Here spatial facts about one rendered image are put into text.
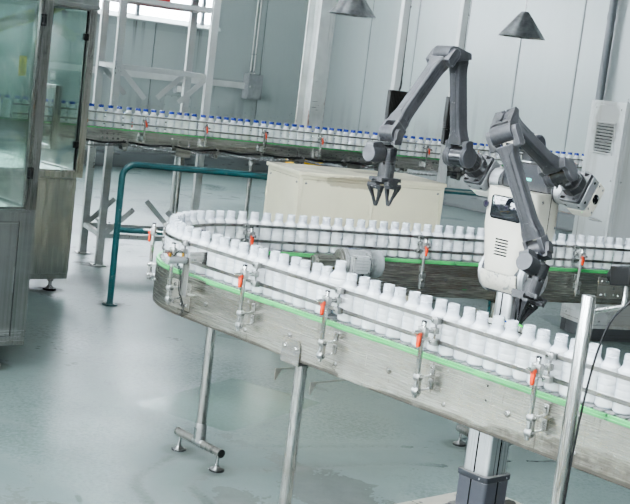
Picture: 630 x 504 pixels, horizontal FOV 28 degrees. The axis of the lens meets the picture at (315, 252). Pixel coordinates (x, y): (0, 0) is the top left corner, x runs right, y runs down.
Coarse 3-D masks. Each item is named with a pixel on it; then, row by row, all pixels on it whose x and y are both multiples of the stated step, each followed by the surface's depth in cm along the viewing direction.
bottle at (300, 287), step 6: (300, 264) 443; (306, 264) 442; (300, 270) 442; (306, 270) 442; (306, 276) 441; (300, 282) 441; (306, 282) 441; (294, 288) 444; (300, 288) 442; (306, 288) 442; (300, 294) 442; (294, 300) 443; (300, 300) 442; (300, 306) 443
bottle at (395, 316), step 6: (396, 288) 407; (402, 288) 410; (396, 294) 407; (402, 294) 407; (390, 300) 409; (396, 300) 407; (402, 300) 407; (402, 306) 406; (390, 312) 408; (396, 312) 406; (402, 312) 407; (390, 318) 408; (396, 318) 407; (390, 324) 408; (396, 324) 407; (390, 330) 408; (390, 336) 408; (396, 336) 407
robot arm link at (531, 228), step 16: (512, 128) 393; (512, 144) 394; (512, 160) 395; (512, 176) 396; (512, 192) 397; (528, 192) 397; (528, 208) 395; (528, 224) 396; (528, 240) 397; (544, 240) 397
